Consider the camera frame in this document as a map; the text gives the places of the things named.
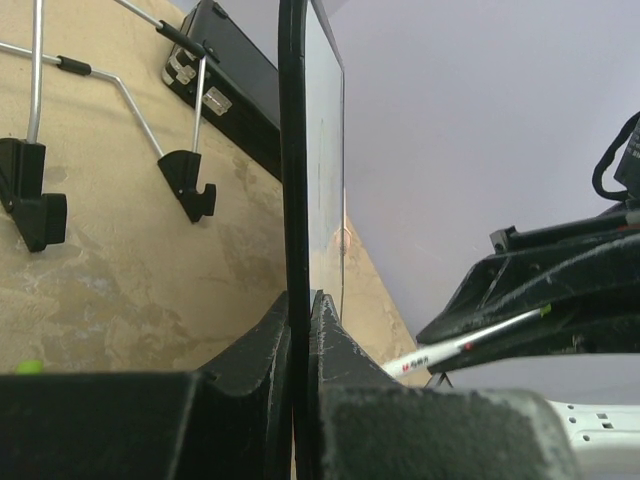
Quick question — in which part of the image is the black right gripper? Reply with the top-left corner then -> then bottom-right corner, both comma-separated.
417,199 -> 639,373

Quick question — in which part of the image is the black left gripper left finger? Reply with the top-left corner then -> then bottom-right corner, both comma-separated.
1,296 -> 291,479

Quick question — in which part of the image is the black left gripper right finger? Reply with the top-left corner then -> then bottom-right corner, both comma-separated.
309,294 -> 583,479

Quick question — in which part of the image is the white green whiteboard marker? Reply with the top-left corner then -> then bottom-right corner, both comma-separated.
382,304 -> 552,378

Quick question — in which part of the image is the green marker cap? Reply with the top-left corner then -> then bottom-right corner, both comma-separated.
15,360 -> 44,375

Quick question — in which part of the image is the white whiteboard black frame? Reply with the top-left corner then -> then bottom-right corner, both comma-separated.
278,1 -> 346,479

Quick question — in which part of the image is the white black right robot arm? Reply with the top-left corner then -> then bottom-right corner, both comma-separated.
417,115 -> 639,373

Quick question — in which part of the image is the black ribbed board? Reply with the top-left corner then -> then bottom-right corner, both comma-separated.
180,1 -> 281,179

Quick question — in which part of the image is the black wire whiteboard stand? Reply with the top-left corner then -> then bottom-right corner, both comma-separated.
0,0 -> 221,253

